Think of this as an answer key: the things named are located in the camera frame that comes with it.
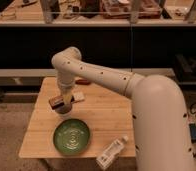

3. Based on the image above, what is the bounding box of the background wooden workbench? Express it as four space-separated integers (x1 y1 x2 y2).
0 0 196 27

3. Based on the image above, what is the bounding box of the green round plate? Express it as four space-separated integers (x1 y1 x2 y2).
53 118 91 156

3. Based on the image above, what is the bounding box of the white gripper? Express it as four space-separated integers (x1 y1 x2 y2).
48 90 73 110

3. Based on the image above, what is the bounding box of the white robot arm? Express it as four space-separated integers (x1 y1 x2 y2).
51 47 195 171

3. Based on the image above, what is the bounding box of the clear plastic bottle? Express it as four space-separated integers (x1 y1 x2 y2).
96 135 129 171

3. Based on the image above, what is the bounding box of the ceramic cup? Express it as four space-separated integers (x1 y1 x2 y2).
56 104 72 119

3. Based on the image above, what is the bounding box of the wooden table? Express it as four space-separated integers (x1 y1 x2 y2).
19 77 136 158

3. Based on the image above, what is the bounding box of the white rectangular block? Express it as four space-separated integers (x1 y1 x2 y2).
73 92 85 102

